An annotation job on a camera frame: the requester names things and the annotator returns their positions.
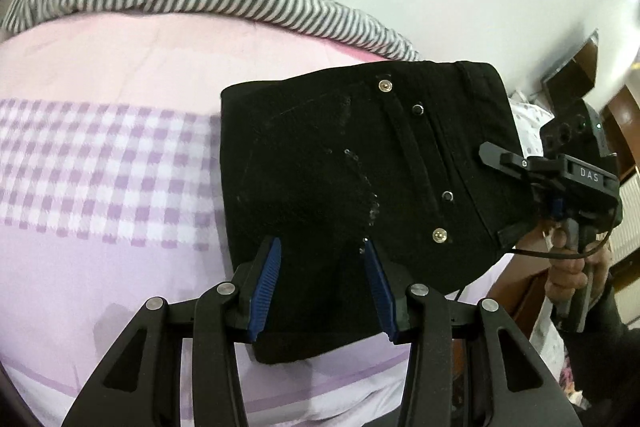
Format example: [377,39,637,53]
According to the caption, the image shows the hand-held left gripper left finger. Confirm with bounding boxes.
[60,236,282,427]

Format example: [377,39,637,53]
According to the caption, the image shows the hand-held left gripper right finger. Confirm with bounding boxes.
[362,239,586,427]

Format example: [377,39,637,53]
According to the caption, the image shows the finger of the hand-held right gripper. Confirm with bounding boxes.
[479,142,534,180]
[496,207,556,250]

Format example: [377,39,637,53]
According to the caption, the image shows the black pants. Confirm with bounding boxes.
[220,59,526,365]

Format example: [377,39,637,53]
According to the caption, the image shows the person's right forearm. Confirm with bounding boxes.
[550,274,640,427]

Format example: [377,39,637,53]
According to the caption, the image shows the person's right hand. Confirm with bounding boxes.
[544,227,613,308]

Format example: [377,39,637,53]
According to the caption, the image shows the white dotted patchwork quilt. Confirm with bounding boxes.
[507,89,556,158]

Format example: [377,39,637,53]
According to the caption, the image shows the white slatted panel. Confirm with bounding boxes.
[612,174,640,263]

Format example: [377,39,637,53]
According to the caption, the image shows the wooden cabinet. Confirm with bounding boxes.
[600,79,640,188]

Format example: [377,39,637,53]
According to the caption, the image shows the dark framed panel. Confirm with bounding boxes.
[541,29,601,108]

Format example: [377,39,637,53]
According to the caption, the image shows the pink checked bed sheet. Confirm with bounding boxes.
[0,14,566,427]

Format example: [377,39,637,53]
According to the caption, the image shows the black cable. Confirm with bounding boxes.
[452,227,613,303]

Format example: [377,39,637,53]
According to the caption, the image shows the wooden bed frame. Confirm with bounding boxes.
[450,254,553,408]

